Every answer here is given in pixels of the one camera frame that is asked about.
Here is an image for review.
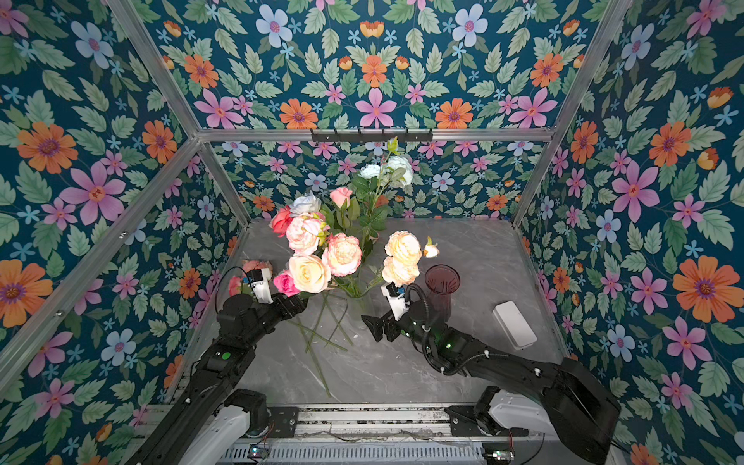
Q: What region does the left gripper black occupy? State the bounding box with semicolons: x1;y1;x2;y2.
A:
239;282;312;350

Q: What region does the hot pink rose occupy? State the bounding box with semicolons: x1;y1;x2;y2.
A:
273;270;300;298

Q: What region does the cream pink large rose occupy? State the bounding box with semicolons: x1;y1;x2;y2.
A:
288;255;331;294

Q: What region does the cream peony bunch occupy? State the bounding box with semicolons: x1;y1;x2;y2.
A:
366;231;440;292

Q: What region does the large pink peony bunch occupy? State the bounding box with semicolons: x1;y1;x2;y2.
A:
285;213;362;277

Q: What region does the coral pink rose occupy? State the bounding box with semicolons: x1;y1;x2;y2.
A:
269;207;294;238

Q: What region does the large white rose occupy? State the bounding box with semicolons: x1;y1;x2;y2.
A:
290;193;322;217

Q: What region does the light pink rose stem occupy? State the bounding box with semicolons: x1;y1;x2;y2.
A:
329;187;353;234

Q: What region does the white flower spray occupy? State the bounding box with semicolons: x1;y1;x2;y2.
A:
352;138;414;236

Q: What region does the clear glass vase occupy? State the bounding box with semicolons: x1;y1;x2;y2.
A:
343;273;374;317

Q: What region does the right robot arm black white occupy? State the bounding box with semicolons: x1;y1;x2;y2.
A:
362;285;621;464

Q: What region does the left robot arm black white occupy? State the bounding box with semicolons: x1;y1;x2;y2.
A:
128;294;307;464

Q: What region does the purple ribbed glass vase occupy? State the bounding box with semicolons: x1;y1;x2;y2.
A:
424;265;461;323

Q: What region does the pink rosebud spray stem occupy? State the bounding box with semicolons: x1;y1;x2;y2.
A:
290;293;356;402

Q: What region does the white rectangular box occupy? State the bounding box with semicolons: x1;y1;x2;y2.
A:
493;301;538;350

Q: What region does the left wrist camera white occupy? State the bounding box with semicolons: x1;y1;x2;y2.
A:
245;269;273;304

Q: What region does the aluminium front rail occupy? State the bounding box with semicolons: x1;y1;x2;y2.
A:
144;402;611;444

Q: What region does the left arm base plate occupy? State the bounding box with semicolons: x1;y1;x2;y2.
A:
263;406;300;439

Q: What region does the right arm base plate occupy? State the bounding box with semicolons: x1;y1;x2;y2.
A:
445;386;529;437

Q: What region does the white vented cable duct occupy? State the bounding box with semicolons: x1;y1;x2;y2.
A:
218;443;486;464

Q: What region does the metal hook rail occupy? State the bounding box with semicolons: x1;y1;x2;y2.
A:
310;129;434;143

